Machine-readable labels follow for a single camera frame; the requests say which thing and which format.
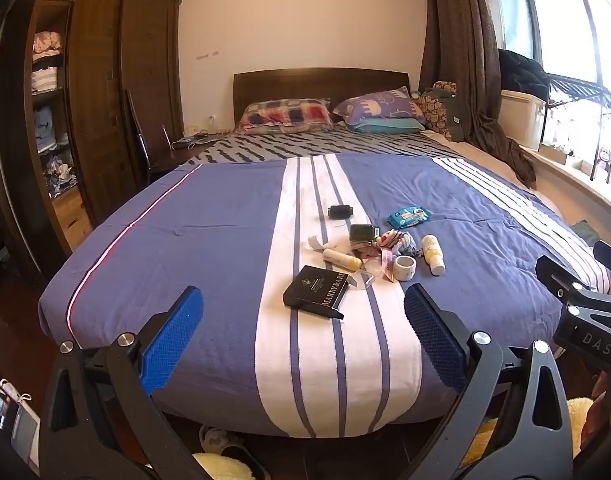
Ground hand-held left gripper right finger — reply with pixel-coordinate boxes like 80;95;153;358
404;282;576;480

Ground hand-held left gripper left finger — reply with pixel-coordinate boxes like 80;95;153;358
39;286;221;480

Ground colourful pipe cleaner bundle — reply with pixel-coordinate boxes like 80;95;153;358
380;230;419;257

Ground dark green bottle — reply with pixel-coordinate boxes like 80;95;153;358
349;224;381;247

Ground dark green bag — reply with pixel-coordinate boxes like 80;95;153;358
573;220;602;249

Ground white tape roll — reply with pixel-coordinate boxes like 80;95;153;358
393;256;417;282

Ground yellow bottle white cap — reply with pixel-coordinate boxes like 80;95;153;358
420;234;446;277

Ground pink ribbon strip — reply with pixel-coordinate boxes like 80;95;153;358
379;247;397;282

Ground clear plastic packaging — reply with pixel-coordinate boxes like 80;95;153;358
350;270;377;292

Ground blue white striped blanket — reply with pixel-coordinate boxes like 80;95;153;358
38;152;611;438

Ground grey white slipper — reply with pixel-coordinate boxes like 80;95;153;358
200;425;246;461

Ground cream tube bottle yellow end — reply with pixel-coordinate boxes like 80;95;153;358
323;248;362;272

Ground blue wet wipes pack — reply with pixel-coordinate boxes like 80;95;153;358
388;205;431;230

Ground black rectangular box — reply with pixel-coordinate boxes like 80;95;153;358
282;265;351;321

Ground cream plush slipper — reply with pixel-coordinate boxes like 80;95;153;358
192;452;256;480

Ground white storage box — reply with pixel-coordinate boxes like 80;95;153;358
499;90;549;152

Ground black drying rack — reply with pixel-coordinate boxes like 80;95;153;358
540;72;611;181

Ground dark green cushion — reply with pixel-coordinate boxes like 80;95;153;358
425;87;469;142

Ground patterned clothes pile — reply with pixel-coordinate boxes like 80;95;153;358
44;156;78;193

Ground metal folding chair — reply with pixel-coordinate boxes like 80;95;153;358
125;89;186;186

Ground black quilted jacket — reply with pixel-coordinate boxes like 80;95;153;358
498;49;551;103

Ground brown patterned cushion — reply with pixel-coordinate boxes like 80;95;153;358
413;81;459;133

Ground teal pillow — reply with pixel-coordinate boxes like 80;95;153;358
345;117;425;135

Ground grey patterned bed sheet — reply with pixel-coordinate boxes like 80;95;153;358
188;127;461;164

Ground purple elephant print pillow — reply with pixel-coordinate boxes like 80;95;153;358
333;87;426;126

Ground blue folded clothes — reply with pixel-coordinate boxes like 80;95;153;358
34;106;69;153

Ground plaid pillow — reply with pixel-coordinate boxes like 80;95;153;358
236;99;335;135

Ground dark wooden wardrobe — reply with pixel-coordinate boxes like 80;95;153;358
0;0;186;266

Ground brown curtain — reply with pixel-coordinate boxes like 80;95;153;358
418;0;536;188

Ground dark wooden headboard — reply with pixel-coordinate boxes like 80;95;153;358
234;67;411;128

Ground white folded clothes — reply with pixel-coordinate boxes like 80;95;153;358
31;67;63;93

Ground pink folded clothes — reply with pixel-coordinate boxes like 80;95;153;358
32;31;63;57

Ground tangle of white cables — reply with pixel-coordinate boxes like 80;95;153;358
170;127;231;151

